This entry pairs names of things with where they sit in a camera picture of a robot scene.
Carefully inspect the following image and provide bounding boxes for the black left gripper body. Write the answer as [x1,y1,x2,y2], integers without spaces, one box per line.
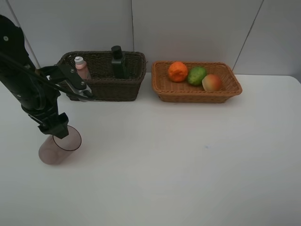
[20,91,69,134]

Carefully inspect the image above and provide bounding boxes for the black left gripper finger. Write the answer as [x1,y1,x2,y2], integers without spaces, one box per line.
[46,122,69,139]

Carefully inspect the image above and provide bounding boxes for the translucent mauve plastic cup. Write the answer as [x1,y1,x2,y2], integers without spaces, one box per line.
[39,126,82,165]

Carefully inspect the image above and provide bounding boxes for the pink bottle white cap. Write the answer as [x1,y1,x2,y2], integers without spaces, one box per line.
[74,56,91,80]

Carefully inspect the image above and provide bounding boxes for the dark green pump bottle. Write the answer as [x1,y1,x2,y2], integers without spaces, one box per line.
[111,46,129,79]

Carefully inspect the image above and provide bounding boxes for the orange mandarin fruit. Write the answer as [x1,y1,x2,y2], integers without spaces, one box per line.
[168,61,188,82]

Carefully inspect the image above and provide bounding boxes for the green lime fruit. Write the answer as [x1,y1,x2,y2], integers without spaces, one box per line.
[187,66,207,86]

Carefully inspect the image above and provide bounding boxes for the red yellow peach fruit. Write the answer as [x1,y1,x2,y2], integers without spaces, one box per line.
[202,74,222,91]

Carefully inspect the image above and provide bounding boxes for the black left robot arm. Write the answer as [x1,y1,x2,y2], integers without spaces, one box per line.
[0,16,69,139]

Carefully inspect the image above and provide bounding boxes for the dark brown wicker basket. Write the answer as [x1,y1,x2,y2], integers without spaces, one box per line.
[56,51,146,102]

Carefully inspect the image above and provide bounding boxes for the light orange wicker basket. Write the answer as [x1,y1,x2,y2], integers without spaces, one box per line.
[151,61,242,103]

